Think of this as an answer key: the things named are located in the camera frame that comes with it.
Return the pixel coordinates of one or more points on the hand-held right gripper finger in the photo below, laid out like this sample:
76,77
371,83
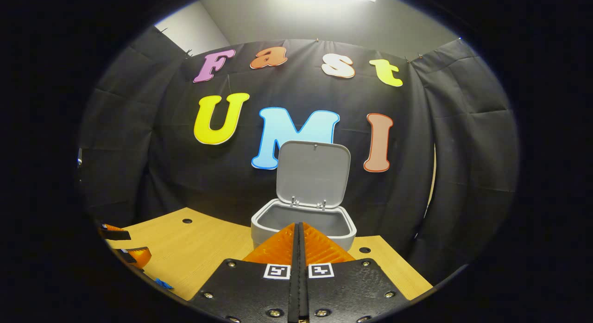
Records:
294,286
303,286

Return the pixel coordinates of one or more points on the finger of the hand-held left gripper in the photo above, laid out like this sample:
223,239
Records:
116,235
132,256

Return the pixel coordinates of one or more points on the blue paper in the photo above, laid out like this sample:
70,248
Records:
163,283

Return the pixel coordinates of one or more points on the white desktop garbage bin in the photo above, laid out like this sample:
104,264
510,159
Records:
315,174

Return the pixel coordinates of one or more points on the black backdrop cloth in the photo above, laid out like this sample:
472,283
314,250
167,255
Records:
185,174

